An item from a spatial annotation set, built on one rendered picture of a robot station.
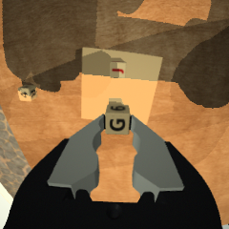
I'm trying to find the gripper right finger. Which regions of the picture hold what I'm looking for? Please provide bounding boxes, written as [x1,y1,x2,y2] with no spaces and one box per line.
[129,114,222,229]

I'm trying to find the light orange mat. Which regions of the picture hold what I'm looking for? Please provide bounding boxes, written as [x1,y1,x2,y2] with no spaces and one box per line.
[82,47,163,125]

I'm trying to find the beige letter block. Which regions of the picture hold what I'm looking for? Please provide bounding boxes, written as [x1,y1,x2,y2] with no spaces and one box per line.
[17,85,37,101]
[110,61,126,78]
[105,104,131,135]

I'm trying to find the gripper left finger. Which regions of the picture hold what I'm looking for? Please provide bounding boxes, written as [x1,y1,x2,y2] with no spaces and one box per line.
[3,114,106,229]

